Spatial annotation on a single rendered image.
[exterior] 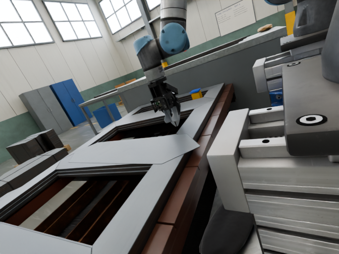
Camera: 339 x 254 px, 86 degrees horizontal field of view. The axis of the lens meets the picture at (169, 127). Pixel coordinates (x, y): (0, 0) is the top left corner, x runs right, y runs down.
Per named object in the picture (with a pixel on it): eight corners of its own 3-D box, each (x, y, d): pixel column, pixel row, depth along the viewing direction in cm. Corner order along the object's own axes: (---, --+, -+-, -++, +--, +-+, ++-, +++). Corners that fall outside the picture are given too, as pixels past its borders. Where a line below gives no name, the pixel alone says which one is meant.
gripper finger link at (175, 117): (172, 131, 74) (164, 111, 71) (177, 124, 79) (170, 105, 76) (179, 130, 73) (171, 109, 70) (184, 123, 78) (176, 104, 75)
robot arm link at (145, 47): (152, 32, 61) (128, 41, 62) (163, 64, 64) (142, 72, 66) (154, 35, 68) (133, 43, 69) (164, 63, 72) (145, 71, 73)
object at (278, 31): (118, 92, 164) (116, 88, 163) (149, 77, 212) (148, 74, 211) (287, 34, 99) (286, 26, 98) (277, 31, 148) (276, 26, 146)
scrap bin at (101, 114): (101, 128, 556) (92, 111, 538) (111, 122, 588) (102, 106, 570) (113, 126, 521) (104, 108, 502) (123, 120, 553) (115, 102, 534)
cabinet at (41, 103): (52, 138, 726) (22, 92, 663) (47, 139, 753) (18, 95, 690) (73, 127, 802) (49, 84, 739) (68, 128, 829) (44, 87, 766)
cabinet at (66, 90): (75, 126, 809) (51, 84, 746) (70, 127, 837) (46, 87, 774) (93, 116, 885) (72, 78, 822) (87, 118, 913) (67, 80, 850)
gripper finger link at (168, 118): (166, 132, 76) (158, 112, 73) (171, 126, 81) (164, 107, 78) (172, 131, 74) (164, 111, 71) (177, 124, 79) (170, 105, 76)
